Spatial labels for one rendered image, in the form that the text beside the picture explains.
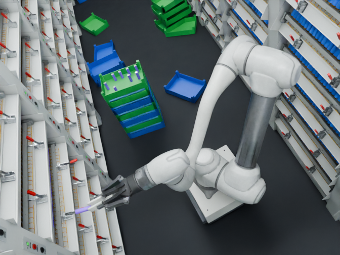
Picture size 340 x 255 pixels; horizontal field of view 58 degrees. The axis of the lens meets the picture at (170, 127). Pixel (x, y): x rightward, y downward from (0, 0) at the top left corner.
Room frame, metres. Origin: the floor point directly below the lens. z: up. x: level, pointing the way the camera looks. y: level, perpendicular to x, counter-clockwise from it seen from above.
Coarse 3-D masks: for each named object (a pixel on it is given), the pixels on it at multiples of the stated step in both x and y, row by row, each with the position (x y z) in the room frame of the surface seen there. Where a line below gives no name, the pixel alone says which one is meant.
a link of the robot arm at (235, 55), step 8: (232, 40) 0.98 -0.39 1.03; (240, 40) 0.94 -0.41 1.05; (248, 40) 0.93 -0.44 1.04; (232, 48) 0.92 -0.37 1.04; (240, 48) 0.90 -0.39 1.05; (248, 48) 0.88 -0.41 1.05; (224, 56) 0.91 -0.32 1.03; (232, 56) 0.89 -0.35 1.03; (240, 56) 0.87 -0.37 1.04; (224, 64) 0.88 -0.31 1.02; (232, 64) 0.86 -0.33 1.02; (240, 64) 0.85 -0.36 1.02; (240, 72) 0.85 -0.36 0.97
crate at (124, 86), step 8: (136, 64) 1.70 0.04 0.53; (112, 72) 1.72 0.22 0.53; (104, 80) 1.71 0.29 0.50; (112, 80) 1.70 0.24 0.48; (120, 80) 1.67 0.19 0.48; (128, 80) 1.63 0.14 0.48; (136, 80) 1.60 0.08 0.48; (144, 80) 1.51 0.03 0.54; (104, 88) 1.66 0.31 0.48; (112, 88) 1.63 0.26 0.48; (120, 88) 1.59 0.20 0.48; (128, 88) 1.52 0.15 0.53; (136, 88) 1.51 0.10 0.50; (104, 96) 1.53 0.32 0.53; (112, 96) 1.53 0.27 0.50
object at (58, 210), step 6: (54, 144) 1.08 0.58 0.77; (54, 150) 1.04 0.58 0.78; (54, 156) 1.01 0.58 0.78; (54, 162) 0.97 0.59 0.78; (54, 168) 0.93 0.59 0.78; (54, 174) 0.90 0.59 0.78; (54, 180) 0.87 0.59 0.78; (54, 186) 0.83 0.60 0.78; (60, 186) 0.83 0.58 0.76; (54, 192) 0.80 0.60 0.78; (60, 210) 0.71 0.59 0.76; (60, 216) 0.68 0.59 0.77; (60, 222) 0.65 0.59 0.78; (60, 228) 0.62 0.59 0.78; (66, 228) 0.62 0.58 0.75; (60, 234) 0.60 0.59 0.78; (60, 240) 0.57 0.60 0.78
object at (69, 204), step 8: (64, 136) 1.10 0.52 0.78; (48, 144) 1.09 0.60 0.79; (56, 144) 1.10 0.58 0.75; (64, 144) 1.09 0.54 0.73; (64, 152) 1.04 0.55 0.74; (64, 160) 0.99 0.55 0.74; (64, 176) 0.89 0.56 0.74; (64, 184) 0.85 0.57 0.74; (64, 192) 0.81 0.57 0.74; (64, 200) 0.76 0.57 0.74; (72, 200) 0.75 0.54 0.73; (72, 208) 0.71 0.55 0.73; (64, 224) 0.65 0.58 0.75; (72, 224) 0.64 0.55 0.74; (56, 232) 0.62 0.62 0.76; (64, 232) 0.61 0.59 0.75; (72, 232) 0.60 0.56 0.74; (72, 240) 0.57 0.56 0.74; (72, 248) 0.54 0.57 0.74
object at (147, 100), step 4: (148, 84) 1.63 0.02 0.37; (152, 96) 1.55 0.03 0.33; (144, 100) 1.51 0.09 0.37; (148, 100) 1.51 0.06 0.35; (152, 100) 1.51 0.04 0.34; (132, 104) 1.52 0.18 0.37; (136, 104) 1.52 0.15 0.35; (140, 104) 1.52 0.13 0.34; (144, 104) 1.51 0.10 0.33; (112, 108) 1.53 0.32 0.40; (120, 108) 1.53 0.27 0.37; (124, 108) 1.53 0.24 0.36; (128, 108) 1.52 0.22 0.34; (132, 108) 1.52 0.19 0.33; (116, 112) 1.53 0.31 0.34; (120, 112) 1.53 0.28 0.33
